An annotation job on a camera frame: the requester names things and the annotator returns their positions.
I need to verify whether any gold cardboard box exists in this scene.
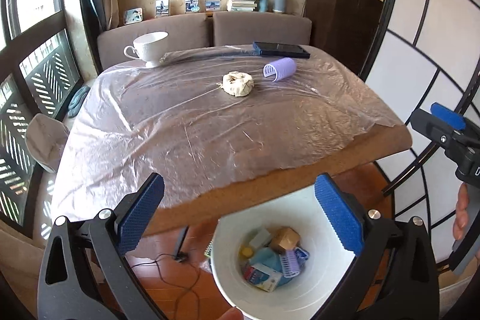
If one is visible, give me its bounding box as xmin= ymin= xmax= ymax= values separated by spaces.
xmin=269 ymin=227 xmax=301 ymax=254

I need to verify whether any purple hair roller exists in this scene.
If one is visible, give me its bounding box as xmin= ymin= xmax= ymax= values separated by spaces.
xmin=263 ymin=58 xmax=297 ymax=82
xmin=279 ymin=250 xmax=301 ymax=280

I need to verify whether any clear dental floss box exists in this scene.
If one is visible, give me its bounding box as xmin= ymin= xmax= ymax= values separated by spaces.
xmin=248 ymin=227 xmax=272 ymax=251

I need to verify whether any blue disposable face mask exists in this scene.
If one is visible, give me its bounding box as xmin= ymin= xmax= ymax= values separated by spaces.
xmin=248 ymin=247 xmax=283 ymax=274

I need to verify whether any white blue naproxen box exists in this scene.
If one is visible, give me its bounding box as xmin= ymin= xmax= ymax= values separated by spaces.
xmin=243 ymin=263 xmax=282 ymax=292

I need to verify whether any small yellow cup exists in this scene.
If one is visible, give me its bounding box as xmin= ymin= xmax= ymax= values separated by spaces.
xmin=239 ymin=246 xmax=255 ymax=260

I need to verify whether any beige paper towel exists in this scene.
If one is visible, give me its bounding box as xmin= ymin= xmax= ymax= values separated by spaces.
xmin=219 ymin=71 xmax=255 ymax=97

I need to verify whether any blue white plastic wrapper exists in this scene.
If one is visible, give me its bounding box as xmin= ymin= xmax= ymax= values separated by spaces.
xmin=294 ymin=246 xmax=310 ymax=266

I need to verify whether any white trash bin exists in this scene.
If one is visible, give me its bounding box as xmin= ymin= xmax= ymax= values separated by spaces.
xmin=210 ymin=187 xmax=357 ymax=320

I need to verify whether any person's right hand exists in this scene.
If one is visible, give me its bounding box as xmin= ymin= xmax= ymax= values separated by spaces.
xmin=452 ymin=183 xmax=470 ymax=241

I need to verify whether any white marble side table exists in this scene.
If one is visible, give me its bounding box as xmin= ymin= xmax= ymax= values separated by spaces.
xmin=25 ymin=114 xmax=69 ymax=174

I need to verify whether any wooden dining table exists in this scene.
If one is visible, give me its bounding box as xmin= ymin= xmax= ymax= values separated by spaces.
xmin=50 ymin=45 xmax=413 ymax=238

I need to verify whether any teal slipper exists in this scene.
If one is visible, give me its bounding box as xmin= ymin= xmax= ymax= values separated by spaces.
xmin=67 ymin=85 xmax=90 ymax=118

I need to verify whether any dark wooden cabinet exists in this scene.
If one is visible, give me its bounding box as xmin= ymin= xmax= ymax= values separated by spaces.
xmin=304 ymin=0 xmax=383 ymax=74

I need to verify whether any black tablet blue case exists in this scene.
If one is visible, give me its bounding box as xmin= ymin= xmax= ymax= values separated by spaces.
xmin=252 ymin=41 xmax=310 ymax=58

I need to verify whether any white embossed teacup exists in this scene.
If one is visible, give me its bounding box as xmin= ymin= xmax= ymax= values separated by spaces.
xmin=124 ymin=31 xmax=168 ymax=68

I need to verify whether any grey cylindrical speaker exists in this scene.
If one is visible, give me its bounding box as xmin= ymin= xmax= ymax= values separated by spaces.
xmin=272 ymin=0 xmax=287 ymax=14

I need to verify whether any teal cylinder vase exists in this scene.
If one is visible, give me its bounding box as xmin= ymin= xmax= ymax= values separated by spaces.
xmin=258 ymin=0 xmax=269 ymax=13

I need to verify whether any photo frame far left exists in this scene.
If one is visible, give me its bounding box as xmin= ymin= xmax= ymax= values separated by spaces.
xmin=124 ymin=7 xmax=143 ymax=25

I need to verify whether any photo frame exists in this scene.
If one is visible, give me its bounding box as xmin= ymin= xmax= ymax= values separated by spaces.
xmin=124 ymin=7 xmax=143 ymax=25
xmin=185 ymin=0 xmax=200 ymax=13
xmin=154 ymin=0 xmax=170 ymax=18
xmin=204 ymin=0 xmax=221 ymax=12

